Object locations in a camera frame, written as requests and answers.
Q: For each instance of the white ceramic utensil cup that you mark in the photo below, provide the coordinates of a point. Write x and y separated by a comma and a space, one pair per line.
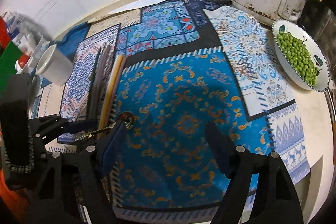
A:
54, 66

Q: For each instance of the bowl of green peas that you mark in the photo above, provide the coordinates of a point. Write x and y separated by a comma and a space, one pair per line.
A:
300, 56

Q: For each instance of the green cutting board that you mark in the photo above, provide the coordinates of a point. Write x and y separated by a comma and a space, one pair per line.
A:
7, 64

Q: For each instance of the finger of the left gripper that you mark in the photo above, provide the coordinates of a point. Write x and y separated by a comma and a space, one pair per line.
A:
52, 126

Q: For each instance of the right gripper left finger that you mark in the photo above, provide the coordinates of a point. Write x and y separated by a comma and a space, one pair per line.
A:
94, 163

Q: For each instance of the metal spoon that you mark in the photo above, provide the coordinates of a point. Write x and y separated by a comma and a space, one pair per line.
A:
127, 118

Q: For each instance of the wooden chopstick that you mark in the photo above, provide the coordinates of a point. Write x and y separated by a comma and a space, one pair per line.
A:
111, 90

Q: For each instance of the patterned blue table mat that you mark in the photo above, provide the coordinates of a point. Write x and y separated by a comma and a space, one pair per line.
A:
187, 64

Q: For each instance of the white plastic bag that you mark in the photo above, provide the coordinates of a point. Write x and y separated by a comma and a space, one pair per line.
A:
16, 29

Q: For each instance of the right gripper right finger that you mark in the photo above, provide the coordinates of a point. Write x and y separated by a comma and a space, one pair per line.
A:
276, 200

